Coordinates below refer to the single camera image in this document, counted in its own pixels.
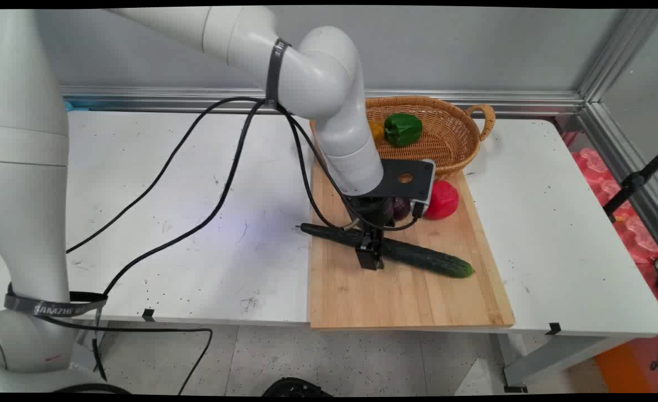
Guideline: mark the slanted aluminium frame rail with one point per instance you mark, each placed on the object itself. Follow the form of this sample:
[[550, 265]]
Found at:
[[614, 61]]

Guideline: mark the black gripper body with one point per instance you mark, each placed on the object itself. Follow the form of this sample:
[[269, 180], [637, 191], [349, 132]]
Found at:
[[375, 211]]

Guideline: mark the black round floor object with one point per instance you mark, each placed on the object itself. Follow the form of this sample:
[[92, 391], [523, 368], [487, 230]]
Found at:
[[295, 387]]

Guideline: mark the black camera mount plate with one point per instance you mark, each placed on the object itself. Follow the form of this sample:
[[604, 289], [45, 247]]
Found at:
[[396, 178]]

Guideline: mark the green bell pepper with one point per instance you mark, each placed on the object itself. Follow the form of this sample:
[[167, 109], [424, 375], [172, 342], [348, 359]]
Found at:
[[403, 129]]

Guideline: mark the yellow bell pepper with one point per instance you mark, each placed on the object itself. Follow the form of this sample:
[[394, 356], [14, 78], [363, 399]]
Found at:
[[376, 130]]

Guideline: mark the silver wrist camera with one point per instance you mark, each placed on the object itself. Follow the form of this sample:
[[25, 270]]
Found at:
[[428, 187]]

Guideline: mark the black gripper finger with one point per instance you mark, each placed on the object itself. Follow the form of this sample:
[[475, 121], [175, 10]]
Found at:
[[370, 257], [372, 234]]

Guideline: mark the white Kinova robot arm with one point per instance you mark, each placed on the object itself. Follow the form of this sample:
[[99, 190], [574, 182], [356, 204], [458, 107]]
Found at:
[[27, 167]]

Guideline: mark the grey table leg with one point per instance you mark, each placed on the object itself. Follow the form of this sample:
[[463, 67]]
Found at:
[[558, 357]]

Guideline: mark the long green cucumber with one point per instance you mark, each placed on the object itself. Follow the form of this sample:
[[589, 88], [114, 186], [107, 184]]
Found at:
[[429, 261]]

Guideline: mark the red bubble sheet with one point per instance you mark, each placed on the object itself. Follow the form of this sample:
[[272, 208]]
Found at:
[[636, 229]]

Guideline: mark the horizontal aluminium frame rail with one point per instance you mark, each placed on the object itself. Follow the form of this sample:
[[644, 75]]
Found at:
[[474, 101]]

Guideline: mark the purple eggplant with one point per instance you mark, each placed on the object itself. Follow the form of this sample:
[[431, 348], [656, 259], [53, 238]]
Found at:
[[401, 208]]

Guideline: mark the woven wicker basket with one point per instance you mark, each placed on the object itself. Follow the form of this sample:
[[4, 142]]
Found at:
[[446, 134]]

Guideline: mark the red bell pepper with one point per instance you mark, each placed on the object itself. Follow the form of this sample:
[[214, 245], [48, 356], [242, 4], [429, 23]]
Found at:
[[442, 200]]

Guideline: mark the black tape piece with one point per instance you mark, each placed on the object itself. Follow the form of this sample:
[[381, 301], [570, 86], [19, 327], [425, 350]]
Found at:
[[148, 315], [554, 329]]

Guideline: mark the wooden cutting board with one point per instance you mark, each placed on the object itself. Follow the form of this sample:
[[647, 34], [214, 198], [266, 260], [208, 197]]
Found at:
[[407, 296]]

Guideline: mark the orange floor mat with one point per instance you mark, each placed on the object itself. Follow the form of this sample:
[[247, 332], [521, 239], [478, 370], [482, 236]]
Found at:
[[625, 363]]

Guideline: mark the black tripod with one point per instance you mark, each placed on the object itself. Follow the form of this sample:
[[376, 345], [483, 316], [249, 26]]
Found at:
[[633, 181]]

